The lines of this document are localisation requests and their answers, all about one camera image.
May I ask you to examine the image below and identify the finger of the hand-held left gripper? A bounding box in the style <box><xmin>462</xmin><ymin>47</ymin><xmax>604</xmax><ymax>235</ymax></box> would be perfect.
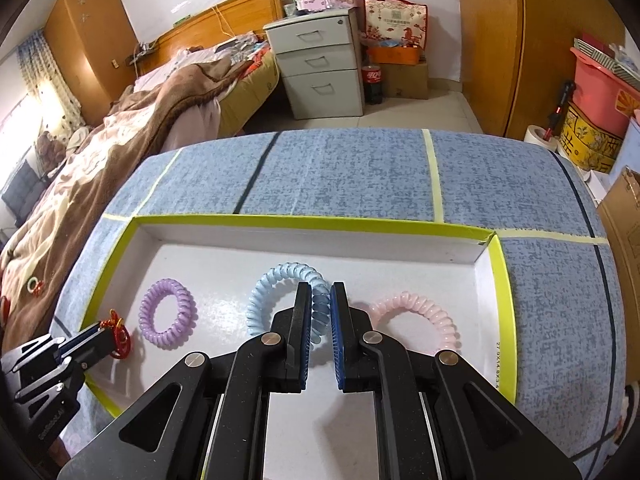
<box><xmin>60</xmin><ymin>324</ymin><xmax>106</xmax><ymax>358</ymax></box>
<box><xmin>75</xmin><ymin>331</ymin><xmax>121</xmax><ymax>368</ymax></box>

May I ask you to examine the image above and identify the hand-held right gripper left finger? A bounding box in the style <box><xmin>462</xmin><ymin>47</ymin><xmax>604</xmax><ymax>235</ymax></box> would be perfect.
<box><xmin>57</xmin><ymin>282</ymin><xmax>313</xmax><ymax>480</ymax></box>

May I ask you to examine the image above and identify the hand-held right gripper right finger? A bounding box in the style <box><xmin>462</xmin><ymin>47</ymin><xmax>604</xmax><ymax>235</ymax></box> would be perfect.
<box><xmin>330</xmin><ymin>282</ymin><xmax>583</xmax><ymax>480</ymax></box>

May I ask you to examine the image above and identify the red knot bracelet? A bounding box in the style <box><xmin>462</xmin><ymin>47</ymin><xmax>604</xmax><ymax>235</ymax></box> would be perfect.
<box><xmin>100</xmin><ymin>309</ymin><xmax>133</xmax><ymax>360</ymax></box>

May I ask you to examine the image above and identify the purple spiral hair tie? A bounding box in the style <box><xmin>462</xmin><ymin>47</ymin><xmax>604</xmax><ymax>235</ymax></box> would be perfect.
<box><xmin>139</xmin><ymin>280</ymin><xmax>198</xmax><ymax>348</ymax></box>

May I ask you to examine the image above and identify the blue spiral hair tie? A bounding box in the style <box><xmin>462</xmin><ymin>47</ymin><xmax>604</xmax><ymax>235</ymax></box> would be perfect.
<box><xmin>247</xmin><ymin>262</ymin><xmax>331</xmax><ymax>348</ymax></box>

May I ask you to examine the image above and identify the pink spiral hair tie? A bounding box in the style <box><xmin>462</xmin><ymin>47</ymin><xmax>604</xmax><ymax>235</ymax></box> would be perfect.
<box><xmin>350</xmin><ymin>294</ymin><xmax>457</xmax><ymax>361</ymax></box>

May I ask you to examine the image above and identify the green-rimmed white cardboard box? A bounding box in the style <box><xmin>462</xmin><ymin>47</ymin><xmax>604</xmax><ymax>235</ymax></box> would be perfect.
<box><xmin>80</xmin><ymin>214</ymin><xmax>518</xmax><ymax>418</ymax></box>

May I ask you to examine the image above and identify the dark grey cushion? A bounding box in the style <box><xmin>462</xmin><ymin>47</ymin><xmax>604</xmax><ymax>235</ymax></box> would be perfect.
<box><xmin>0</xmin><ymin>162</ymin><xmax>46</xmax><ymax>226</ymax></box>

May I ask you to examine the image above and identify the blue patterned tablecloth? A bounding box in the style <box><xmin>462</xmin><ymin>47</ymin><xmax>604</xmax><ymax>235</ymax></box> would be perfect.
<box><xmin>50</xmin><ymin>130</ymin><xmax>633</xmax><ymax>480</ymax></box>

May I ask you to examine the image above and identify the brown fleece blanket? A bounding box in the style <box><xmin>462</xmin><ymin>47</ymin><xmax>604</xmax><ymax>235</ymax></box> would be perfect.
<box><xmin>0</xmin><ymin>60</ymin><xmax>236</xmax><ymax>351</ymax></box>

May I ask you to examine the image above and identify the brown teddy bear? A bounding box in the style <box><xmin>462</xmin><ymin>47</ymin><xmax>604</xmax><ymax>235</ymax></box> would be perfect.
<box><xmin>35</xmin><ymin>130</ymin><xmax>68</xmax><ymax>171</ymax></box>

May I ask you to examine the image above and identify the bed with brown blanket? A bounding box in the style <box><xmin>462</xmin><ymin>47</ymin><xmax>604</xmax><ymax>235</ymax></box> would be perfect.
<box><xmin>132</xmin><ymin>52</ymin><xmax>223</xmax><ymax>158</ymax></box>

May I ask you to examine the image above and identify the yellow mattress sheet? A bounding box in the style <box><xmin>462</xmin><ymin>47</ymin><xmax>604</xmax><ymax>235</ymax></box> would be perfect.
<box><xmin>217</xmin><ymin>50</ymin><xmax>281</xmax><ymax>138</ymax></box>

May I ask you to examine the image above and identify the cola bottle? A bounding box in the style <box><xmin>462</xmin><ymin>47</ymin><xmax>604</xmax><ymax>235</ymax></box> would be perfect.
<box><xmin>361</xmin><ymin>65</ymin><xmax>385</xmax><ymax>106</ymax></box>

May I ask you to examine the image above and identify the dotted curtain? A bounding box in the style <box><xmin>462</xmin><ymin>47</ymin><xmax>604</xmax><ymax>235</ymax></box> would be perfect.
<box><xmin>0</xmin><ymin>30</ymin><xmax>83</xmax><ymax>136</ymax></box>

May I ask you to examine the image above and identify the small brown cardboard box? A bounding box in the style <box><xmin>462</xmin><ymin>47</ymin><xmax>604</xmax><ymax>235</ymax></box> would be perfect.
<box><xmin>382</xmin><ymin>60</ymin><xmax>430</xmax><ymax>101</ymax></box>

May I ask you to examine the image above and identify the grey three-drawer cabinet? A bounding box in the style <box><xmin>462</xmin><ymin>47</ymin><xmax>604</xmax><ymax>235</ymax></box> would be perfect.
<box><xmin>264</xmin><ymin>7</ymin><xmax>366</xmax><ymax>121</ymax></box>

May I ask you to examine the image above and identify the white tape roll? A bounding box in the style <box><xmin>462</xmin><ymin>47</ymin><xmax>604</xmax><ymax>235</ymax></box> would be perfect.
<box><xmin>524</xmin><ymin>125</ymin><xmax>553</xmax><ymax>148</ymax></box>

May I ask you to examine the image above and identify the orange box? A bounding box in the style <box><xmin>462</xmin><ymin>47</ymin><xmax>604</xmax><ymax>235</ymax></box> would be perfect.
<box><xmin>367</xmin><ymin>45</ymin><xmax>426</xmax><ymax>66</ymax></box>

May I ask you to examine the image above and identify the large open cardboard box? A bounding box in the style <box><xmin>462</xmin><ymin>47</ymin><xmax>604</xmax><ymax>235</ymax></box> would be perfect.
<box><xmin>597</xmin><ymin>167</ymin><xmax>640</xmax><ymax>311</ymax></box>

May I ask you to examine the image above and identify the narrow wooden wardrobe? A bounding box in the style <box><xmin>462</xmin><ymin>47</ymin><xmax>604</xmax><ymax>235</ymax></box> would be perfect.
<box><xmin>45</xmin><ymin>0</ymin><xmax>141</xmax><ymax>126</ymax></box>

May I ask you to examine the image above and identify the pile of clothes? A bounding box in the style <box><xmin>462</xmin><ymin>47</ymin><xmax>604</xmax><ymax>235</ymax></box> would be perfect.
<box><xmin>185</xmin><ymin>32</ymin><xmax>275</xmax><ymax>78</ymax></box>

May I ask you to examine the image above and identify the red and black tool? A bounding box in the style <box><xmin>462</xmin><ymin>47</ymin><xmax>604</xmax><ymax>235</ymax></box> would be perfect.
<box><xmin>545</xmin><ymin>80</ymin><xmax>576</xmax><ymax>141</ymax></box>

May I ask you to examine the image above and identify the yellow patterned tin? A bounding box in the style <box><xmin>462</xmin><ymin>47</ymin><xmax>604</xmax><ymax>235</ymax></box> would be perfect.
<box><xmin>557</xmin><ymin>102</ymin><xmax>626</xmax><ymax>173</ymax></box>

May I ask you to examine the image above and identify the red and white gift bag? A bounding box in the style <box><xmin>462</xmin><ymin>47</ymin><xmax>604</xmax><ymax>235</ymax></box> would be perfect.
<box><xmin>362</xmin><ymin>0</ymin><xmax>429</xmax><ymax>53</ymax></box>

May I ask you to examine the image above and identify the pink printed box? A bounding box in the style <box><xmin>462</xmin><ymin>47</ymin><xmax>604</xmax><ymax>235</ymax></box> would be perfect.
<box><xmin>295</xmin><ymin>0</ymin><xmax>358</xmax><ymax>13</ymax></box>

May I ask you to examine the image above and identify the wooden bed headboard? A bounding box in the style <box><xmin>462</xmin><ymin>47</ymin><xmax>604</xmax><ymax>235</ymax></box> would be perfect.
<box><xmin>137</xmin><ymin>0</ymin><xmax>283</xmax><ymax>78</ymax></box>

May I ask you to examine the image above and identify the light blue storage box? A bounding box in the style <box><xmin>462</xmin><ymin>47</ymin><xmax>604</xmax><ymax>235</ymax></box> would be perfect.
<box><xmin>617</xmin><ymin>115</ymin><xmax>640</xmax><ymax>181</ymax></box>

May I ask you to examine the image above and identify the pink plastic bin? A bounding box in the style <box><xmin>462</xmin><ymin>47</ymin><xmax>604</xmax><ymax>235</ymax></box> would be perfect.
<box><xmin>570</xmin><ymin>47</ymin><xmax>640</xmax><ymax>138</ymax></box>

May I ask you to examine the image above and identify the large wooden wardrobe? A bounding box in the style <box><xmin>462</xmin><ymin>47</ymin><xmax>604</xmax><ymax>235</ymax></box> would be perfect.
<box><xmin>455</xmin><ymin>0</ymin><xmax>626</xmax><ymax>141</ymax></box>

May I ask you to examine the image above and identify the striped flat box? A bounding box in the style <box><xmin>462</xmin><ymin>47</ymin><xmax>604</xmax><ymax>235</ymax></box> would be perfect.
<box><xmin>572</xmin><ymin>35</ymin><xmax>626</xmax><ymax>68</ymax></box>

